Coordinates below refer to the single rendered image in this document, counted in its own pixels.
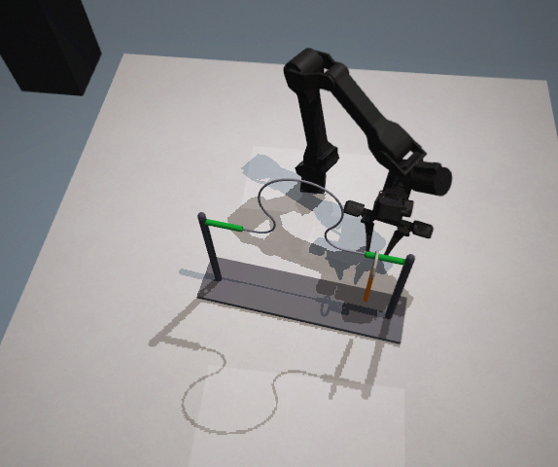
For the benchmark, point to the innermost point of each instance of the orange handle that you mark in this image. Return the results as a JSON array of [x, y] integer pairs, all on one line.
[[371, 275]]

